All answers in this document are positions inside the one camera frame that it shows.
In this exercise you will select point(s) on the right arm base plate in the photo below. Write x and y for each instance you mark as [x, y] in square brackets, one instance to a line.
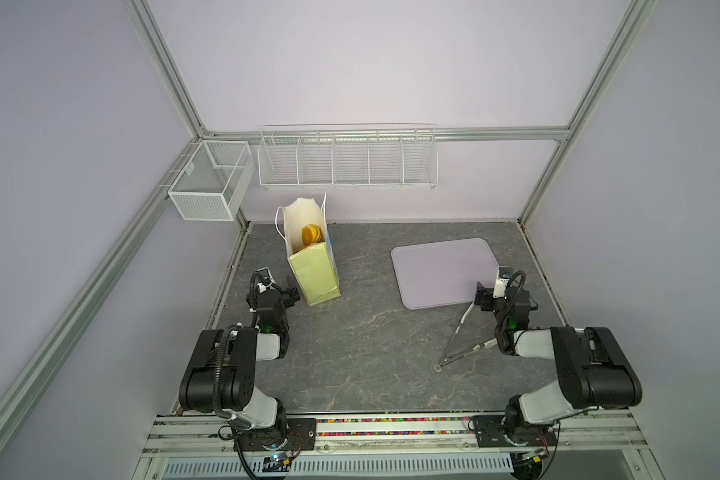
[494, 430]

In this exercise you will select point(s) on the long white wire basket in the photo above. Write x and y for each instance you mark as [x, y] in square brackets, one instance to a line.
[349, 156]

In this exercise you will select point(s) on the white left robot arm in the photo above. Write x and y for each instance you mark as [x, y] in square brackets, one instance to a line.
[220, 376]

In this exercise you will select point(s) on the white mesh wall box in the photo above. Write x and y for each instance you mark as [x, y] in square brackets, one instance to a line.
[213, 181]

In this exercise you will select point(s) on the lavender plastic tray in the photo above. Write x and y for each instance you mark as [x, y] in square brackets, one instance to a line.
[444, 273]

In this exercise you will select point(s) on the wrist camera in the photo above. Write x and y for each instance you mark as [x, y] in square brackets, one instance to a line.
[262, 280]
[503, 278]

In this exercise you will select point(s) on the aluminium mounting rail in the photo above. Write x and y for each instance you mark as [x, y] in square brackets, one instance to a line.
[389, 445]

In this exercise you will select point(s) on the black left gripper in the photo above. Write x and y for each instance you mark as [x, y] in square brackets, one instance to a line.
[285, 293]

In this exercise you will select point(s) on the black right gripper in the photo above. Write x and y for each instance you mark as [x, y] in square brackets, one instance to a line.
[484, 299]

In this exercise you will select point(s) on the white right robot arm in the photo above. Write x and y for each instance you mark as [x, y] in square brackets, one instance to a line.
[592, 371]

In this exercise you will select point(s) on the yellow fake bread roll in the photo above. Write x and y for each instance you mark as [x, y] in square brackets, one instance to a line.
[311, 234]

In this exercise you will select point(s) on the floral paper gift bag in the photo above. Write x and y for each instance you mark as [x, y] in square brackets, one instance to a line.
[314, 267]

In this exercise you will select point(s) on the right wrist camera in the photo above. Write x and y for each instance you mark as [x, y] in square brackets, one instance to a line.
[503, 278]

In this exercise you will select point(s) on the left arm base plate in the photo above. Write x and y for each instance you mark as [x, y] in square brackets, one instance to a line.
[292, 434]

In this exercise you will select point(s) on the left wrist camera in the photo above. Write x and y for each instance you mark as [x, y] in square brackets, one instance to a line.
[262, 280]

